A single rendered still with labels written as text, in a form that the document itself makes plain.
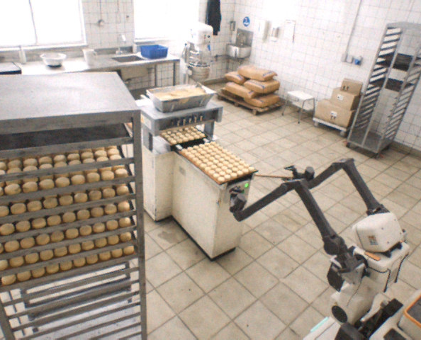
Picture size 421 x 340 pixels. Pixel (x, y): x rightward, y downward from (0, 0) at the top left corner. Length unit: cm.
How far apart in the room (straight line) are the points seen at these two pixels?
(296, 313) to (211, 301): 68
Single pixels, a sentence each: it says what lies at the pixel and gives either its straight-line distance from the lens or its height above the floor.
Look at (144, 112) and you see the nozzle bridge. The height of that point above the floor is 117.
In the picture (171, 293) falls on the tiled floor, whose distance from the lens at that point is 288.
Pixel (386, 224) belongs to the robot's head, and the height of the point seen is 125.
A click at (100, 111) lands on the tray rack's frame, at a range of 123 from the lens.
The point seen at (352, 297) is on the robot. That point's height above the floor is 77.
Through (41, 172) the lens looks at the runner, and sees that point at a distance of 135.
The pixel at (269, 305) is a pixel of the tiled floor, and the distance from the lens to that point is 291.
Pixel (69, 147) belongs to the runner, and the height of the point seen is 168.
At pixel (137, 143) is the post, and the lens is 130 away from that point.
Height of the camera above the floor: 228
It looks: 32 degrees down
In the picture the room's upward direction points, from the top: 5 degrees clockwise
